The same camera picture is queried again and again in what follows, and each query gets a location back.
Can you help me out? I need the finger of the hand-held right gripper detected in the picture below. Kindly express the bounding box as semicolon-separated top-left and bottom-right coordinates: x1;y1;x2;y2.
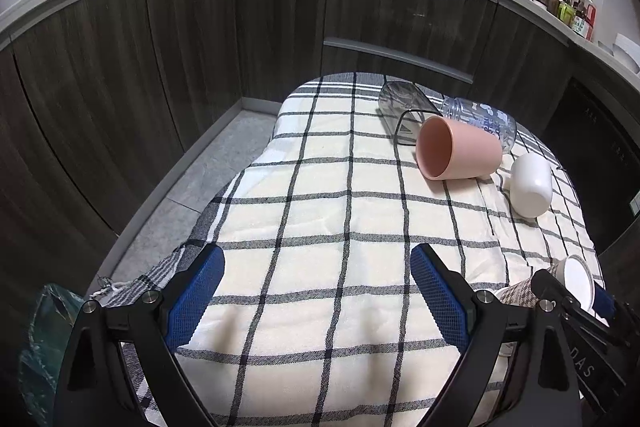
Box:
531;269;608;343
594;288;640;348

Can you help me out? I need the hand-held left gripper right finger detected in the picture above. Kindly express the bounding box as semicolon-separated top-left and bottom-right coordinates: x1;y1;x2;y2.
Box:
411;243;585;427

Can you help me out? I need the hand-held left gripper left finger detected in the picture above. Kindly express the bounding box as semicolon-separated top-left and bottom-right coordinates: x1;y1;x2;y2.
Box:
52;243;226;427

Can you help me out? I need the patterned paper cup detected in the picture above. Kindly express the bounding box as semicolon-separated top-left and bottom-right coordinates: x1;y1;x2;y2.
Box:
495;255;597;314

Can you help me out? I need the white cup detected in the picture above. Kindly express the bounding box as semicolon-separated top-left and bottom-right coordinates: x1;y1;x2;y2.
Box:
509;154;553;218

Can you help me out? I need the pink cup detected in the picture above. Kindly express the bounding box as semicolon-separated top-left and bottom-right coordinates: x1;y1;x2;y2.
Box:
416;116;503;180

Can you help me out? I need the clear square glass cup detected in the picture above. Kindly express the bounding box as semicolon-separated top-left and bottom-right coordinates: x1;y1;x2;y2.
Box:
378;81;446;144

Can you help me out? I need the black built-in appliance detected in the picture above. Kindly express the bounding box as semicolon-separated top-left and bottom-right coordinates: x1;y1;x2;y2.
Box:
542;76;640;254

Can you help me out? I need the checked white cloth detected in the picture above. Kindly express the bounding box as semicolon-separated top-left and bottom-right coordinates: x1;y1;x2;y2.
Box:
97;73;607;427

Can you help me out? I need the green plastic bag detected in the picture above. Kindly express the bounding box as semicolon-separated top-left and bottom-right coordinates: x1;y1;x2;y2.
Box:
19;283;87;427

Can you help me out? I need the clear printed glass jar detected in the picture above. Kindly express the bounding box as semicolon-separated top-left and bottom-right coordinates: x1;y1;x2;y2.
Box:
440;97;517;154

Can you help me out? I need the row of condiment bottles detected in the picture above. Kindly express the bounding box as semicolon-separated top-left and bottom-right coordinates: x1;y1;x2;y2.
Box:
546;0;599;42

